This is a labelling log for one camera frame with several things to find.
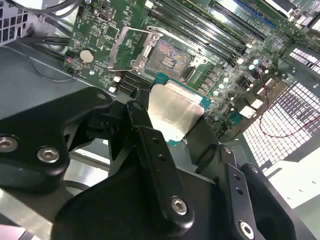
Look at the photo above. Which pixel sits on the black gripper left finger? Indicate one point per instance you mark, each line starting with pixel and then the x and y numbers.
pixel 32 140

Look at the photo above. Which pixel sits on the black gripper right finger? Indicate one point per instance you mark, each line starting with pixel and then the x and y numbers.
pixel 240 195

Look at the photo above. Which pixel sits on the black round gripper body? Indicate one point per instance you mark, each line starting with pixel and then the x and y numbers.
pixel 120 212

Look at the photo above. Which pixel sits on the silver CPU green edge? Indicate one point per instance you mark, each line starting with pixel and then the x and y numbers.
pixel 172 110

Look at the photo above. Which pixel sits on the metal socket cover frame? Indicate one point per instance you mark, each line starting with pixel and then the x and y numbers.
pixel 117 48

